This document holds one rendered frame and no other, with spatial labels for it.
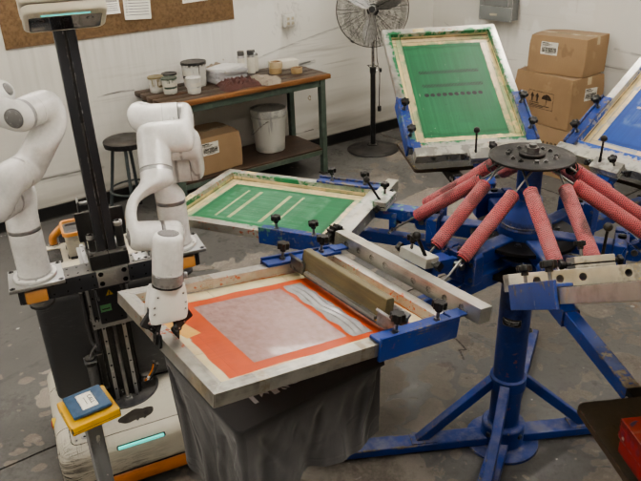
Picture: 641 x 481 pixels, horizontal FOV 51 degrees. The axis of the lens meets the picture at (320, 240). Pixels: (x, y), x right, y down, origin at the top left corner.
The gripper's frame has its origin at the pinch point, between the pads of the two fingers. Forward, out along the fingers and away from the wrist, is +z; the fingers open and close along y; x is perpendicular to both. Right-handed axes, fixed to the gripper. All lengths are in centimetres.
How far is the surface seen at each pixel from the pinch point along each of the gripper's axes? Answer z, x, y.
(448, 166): -10, -79, -185
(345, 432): 32, 21, -46
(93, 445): 33.9, -9.9, 16.0
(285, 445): 28.1, 21.5, -24.9
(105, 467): 42.4, -9.9, 13.0
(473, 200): -23, -4, -116
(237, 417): 17.8, 16.7, -12.1
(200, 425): 32.1, -1.9, -11.7
